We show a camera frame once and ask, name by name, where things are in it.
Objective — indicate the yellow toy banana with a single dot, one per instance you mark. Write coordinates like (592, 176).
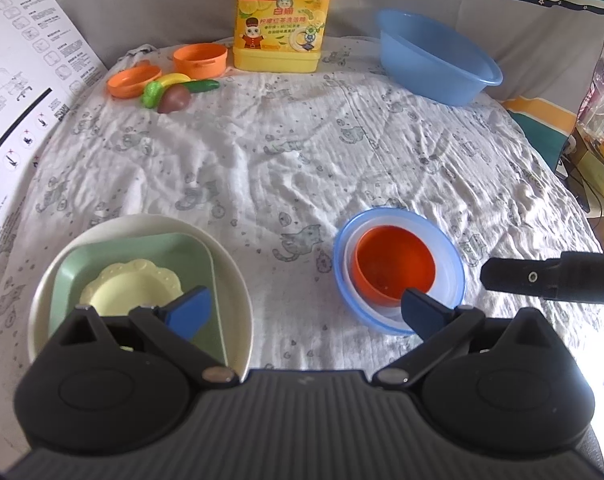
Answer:
(174, 80)

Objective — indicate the blue translucent bowl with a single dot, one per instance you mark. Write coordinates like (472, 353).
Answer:
(455, 265)

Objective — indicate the green square plate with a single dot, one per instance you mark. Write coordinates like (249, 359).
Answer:
(131, 250)

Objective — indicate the orange toy pot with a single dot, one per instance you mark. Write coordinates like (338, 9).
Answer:
(199, 62)

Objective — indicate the printed instruction sheet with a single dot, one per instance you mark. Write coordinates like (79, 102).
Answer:
(21, 85)

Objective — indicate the blue plastic basin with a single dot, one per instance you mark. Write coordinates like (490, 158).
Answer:
(432, 75)

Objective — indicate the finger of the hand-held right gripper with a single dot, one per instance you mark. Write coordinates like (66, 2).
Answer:
(517, 276)

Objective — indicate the light green toy vegetable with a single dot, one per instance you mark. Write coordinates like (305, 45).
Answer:
(152, 95)

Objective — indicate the orange toy lid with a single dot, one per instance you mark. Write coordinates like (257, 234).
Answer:
(131, 82)

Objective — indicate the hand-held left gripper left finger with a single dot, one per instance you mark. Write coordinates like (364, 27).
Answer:
(189, 310)

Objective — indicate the yellow detergent bottle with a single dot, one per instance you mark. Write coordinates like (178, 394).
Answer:
(282, 35)

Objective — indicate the green toy cucumber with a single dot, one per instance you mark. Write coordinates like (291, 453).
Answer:
(201, 86)

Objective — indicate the white round plate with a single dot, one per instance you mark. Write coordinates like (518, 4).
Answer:
(231, 280)

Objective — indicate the pale yellow scalloped plate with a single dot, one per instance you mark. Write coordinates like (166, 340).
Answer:
(131, 285)

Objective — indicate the orange bowl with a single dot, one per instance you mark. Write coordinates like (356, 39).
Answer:
(392, 260)

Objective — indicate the brown toy onion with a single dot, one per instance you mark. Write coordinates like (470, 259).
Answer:
(174, 100)

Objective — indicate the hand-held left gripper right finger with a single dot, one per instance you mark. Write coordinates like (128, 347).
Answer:
(422, 312)

